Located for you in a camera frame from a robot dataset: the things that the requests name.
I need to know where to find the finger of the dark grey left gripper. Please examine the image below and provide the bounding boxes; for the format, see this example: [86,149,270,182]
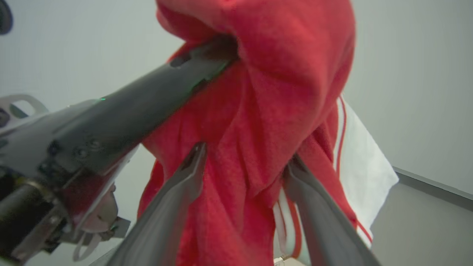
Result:
[48,37,239,178]

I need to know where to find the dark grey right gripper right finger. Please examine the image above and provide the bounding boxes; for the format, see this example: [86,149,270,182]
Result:
[284,155,381,266]

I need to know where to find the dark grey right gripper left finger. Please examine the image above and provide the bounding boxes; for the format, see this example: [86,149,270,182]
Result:
[107,142,208,266]

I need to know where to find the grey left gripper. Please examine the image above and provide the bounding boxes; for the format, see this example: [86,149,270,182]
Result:
[0,94,139,254]

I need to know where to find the red garment with white stripes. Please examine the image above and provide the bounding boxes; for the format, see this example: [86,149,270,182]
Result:
[137,0,399,266]

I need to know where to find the grey baseboard strip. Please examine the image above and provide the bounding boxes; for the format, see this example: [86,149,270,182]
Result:
[392,166,473,212]

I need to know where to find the dark round object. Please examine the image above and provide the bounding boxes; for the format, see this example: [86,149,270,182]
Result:
[0,0,14,36]

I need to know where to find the white cable tie loop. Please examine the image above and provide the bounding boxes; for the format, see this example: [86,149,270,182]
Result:
[72,232,102,262]

